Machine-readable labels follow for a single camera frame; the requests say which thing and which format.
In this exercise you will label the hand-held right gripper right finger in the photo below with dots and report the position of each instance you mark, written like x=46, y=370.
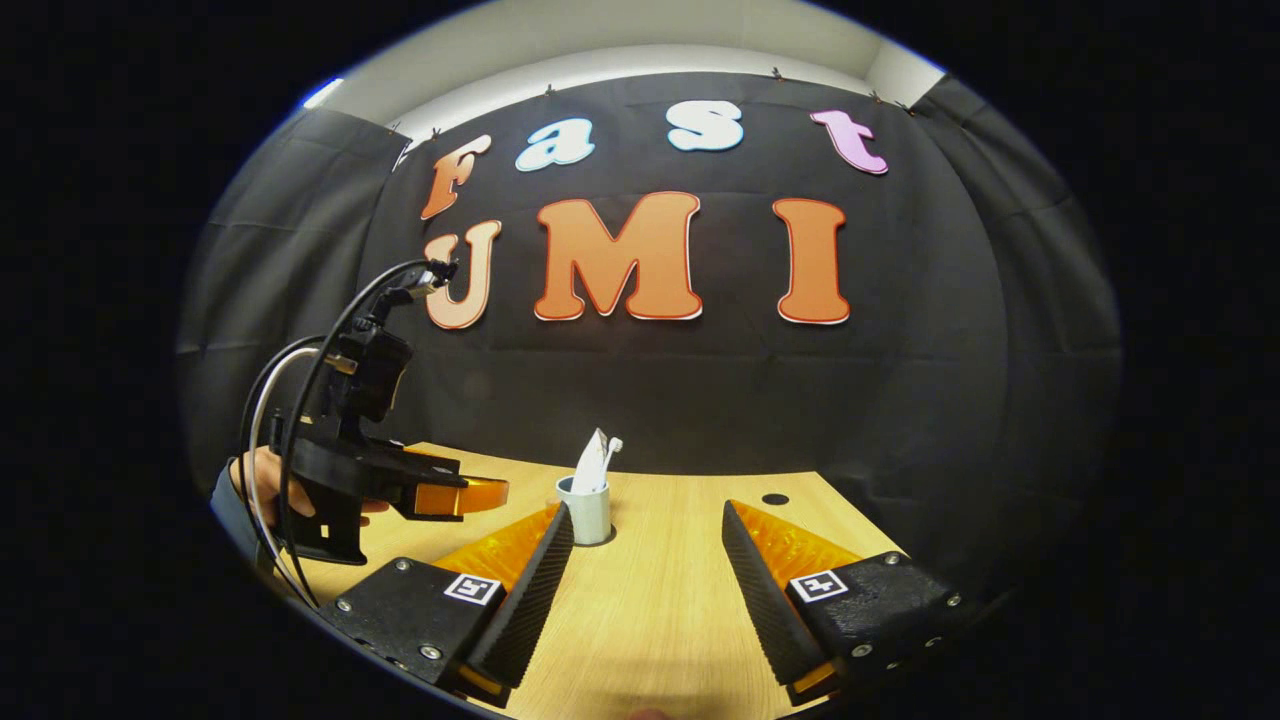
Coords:
x=765, y=600

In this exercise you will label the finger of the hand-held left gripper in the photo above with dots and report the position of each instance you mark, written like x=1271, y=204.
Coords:
x=435, y=468
x=460, y=497

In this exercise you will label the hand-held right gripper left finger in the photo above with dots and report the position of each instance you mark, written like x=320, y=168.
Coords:
x=530, y=600

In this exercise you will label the dark round coaster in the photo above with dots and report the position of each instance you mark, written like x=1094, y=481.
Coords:
x=611, y=535

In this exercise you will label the white toothpaste tube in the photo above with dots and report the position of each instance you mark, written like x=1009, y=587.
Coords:
x=588, y=465

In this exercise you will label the white toothbrush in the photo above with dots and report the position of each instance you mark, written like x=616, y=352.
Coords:
x=613, y=447

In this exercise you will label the wooden desktop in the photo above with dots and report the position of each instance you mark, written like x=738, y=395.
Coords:
x=660, y=600

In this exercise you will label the black side cloth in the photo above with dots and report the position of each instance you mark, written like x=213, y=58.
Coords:
x=1060, y=330
x=260, y=280

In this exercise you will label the black backdrop cloth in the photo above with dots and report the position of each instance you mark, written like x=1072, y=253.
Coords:
x=650, y=400

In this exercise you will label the ceiling light panel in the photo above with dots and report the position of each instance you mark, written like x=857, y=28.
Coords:
x=322, y=93

